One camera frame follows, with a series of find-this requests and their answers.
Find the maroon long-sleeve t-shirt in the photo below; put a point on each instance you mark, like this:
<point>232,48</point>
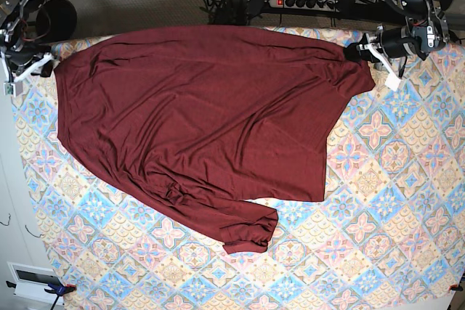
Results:
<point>200,122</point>

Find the blue clamp lower left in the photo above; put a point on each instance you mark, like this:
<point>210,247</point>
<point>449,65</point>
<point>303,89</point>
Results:
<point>50,293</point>

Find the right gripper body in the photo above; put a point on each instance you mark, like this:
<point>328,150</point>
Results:
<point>19,65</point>

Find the white floor outlet box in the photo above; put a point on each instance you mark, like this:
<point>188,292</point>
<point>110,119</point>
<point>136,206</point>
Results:
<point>31,282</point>

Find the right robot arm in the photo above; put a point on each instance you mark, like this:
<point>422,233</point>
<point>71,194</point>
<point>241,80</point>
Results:
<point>15,25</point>

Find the orange clamp lower right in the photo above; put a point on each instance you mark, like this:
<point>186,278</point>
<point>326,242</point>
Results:
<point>456,288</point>

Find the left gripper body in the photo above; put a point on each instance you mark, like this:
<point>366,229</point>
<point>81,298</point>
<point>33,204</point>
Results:
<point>393,44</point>

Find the white power strip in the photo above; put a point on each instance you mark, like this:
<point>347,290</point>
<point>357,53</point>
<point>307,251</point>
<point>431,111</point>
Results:
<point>322,5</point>

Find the patterned tile tablecloth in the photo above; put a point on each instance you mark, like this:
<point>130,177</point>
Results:
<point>388,232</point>

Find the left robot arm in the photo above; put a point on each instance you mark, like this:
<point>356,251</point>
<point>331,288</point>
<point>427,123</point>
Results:
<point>425,31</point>

